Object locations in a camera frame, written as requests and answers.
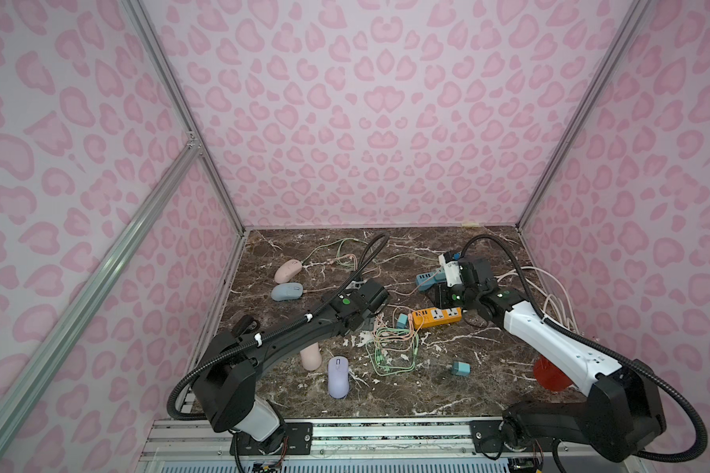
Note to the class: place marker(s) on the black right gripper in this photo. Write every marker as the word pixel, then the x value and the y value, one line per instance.
pixel 441 293

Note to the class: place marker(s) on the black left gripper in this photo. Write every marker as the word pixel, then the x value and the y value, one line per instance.
pixel 376 295

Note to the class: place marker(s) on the teal USB charger adapter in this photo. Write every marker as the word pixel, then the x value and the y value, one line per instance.
pixel 461 369
pixel 403 321

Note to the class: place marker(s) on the light blue wireless mouse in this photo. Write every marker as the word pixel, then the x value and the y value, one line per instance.
pixel 287 292

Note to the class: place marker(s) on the pink wireless mouse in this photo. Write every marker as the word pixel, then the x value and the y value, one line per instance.
pixel 287 271
pixel 311 358

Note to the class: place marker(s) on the lavender wireless mouse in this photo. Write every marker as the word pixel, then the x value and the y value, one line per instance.
pixel 338 377

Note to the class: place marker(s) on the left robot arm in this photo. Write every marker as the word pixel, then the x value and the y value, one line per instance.
pixel 222 387

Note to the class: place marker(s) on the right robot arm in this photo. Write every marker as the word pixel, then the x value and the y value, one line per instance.
pixel 623 411

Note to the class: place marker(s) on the blue power strip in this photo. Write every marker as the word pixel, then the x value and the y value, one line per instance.
pixel 426 281

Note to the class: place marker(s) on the orange power strip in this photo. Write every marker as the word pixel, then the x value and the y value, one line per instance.
pixel 427 318

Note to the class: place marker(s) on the red emergency stop button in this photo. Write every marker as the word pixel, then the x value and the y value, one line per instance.
pixel 549 376

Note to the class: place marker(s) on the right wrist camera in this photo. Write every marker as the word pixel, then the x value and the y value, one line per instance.
pixel 449 262

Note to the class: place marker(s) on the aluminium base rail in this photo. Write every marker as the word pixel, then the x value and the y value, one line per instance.
pixel 428 444

